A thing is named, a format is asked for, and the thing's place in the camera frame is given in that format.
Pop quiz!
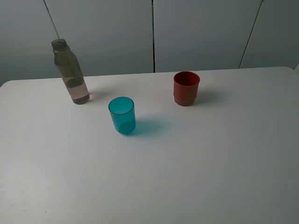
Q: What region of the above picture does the teal translucent plastic cup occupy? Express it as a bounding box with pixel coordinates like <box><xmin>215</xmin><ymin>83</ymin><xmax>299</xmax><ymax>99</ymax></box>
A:
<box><xmin>108</xmin><ymin>97</ymin><xmax>136</xmax><ymax>135</ymax></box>

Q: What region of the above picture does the clear brown plastic bottle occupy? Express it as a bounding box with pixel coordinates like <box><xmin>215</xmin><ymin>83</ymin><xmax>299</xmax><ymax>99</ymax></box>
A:
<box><xmin>51</xmin><ymin>39</ymin><xmax>90</xmax><ymax>105</ymax></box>

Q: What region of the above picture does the red plastic cup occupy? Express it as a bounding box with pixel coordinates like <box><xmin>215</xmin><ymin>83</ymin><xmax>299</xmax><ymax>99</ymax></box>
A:
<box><xmin>173</xmin><ymin>71</ymin><xmax>200</xmax><ymax>106</ymax></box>

